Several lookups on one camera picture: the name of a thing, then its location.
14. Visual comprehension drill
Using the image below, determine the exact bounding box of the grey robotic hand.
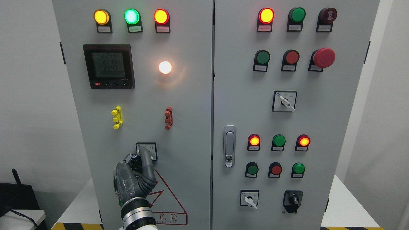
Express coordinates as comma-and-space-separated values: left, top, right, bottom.
113, 147, 156, 207

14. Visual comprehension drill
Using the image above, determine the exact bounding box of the rotary selector switch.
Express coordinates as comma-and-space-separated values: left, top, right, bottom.
136, 142, 158, 161

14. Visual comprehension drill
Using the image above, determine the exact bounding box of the lit green indicator light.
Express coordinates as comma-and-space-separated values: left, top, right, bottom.
124, 8, 143, 33

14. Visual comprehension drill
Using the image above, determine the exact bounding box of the yellow indicator light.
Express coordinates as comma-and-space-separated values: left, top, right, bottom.
94, 9, 112, 33

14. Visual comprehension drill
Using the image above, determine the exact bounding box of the red electrical hazard warning sticker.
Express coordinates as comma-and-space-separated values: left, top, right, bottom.
146, 170, 188, 226

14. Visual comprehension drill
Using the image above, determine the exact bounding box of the red terminal clip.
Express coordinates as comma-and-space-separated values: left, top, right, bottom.
165, 107, 173, 130

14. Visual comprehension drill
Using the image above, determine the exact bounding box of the yellow terminal clip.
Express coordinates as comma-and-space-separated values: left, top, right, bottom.
111, 106, 123, 130

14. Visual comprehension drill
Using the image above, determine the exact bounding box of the left grey cabinet door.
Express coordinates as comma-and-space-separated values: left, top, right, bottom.
52, 0, 213, 230

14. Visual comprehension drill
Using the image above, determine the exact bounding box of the grey cabinet door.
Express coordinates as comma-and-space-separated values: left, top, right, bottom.
52, 0, 213, 230
213, 0, 379, 230

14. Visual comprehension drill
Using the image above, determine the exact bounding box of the black digital power meter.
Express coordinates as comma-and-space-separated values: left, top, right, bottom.
83, 44, 135, 90

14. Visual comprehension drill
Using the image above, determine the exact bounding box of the clear round lamp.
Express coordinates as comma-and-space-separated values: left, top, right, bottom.
158, 61, 172, 74

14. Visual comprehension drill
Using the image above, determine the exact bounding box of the green push button bottom left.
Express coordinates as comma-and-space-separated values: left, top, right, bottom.
244, 162, 259, 178

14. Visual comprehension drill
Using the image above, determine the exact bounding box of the green push button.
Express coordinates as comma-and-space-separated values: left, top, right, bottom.
291, 163, 305, 179
244, 162, 259, 178

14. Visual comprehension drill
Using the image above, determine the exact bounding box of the black device with antenna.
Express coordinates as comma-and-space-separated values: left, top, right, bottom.
0, 169, 48, 230

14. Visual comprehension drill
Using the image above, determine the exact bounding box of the lit red indicator lower left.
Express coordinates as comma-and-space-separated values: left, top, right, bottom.
247, 134, 261, 151

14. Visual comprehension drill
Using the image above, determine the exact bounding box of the lit red indicator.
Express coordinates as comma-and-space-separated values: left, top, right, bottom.
247, 134, 261, 151
295, 134, 311, 151

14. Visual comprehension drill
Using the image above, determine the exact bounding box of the red push button bottom middle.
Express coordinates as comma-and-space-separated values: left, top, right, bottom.
268, 162, 282, 178

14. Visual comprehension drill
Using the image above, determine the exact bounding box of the green indicator lower middle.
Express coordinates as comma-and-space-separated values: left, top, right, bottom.
271, 134, 286, 151

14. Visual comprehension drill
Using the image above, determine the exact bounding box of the red indicator light top left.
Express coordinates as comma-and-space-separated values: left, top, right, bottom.
154, 8, 170, 33

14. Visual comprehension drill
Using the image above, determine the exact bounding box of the red indicator light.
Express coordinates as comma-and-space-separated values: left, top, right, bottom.
257, 7, 275, 32
154, 8, 170, 33

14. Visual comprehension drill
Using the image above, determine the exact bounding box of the green push button bottom right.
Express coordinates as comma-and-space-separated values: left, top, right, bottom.
291, 163, 305, 179

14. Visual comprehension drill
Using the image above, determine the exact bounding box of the lit red indicator lower right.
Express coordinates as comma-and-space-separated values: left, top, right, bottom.
295, 134, 311, 151

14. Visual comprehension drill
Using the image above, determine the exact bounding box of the green push button second row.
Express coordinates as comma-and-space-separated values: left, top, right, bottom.
253, 50, 270, 72

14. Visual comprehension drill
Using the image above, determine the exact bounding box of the right grey cabinet door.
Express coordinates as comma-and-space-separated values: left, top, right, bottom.
213, 0, 379, 230

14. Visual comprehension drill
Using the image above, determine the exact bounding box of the red push button second row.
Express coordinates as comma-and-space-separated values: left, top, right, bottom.
281, 50, 300, 72

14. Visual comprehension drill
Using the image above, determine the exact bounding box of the red indicator light top right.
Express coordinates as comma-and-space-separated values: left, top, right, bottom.
257, 7, 275, 32

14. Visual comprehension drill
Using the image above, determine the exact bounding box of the red emergency stop button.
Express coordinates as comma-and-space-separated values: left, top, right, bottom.
308, 48, 336, 72

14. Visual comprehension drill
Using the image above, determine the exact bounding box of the green button top right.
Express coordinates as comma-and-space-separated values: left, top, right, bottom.
287, 7, 306, 32

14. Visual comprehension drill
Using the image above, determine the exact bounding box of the dark red buzzer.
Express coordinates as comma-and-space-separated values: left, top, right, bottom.
316, 7, 337, 32

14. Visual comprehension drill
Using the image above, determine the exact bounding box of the silver door handle lock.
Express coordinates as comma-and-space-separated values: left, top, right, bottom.
223, 125, 236, 168

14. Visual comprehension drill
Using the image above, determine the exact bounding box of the black cable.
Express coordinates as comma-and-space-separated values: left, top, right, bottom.
0, 206, 39, 230

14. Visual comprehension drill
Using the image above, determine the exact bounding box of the lower white rotary switch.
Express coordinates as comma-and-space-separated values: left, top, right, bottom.
240, 190, 259, 210

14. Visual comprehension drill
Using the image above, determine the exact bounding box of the black rotary knob switch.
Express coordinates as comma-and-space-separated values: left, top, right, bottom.
282, 190, 303, 213

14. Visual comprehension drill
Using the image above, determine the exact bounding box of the upper right rotary switch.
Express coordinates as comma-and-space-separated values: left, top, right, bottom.
272, 91, 297, 112

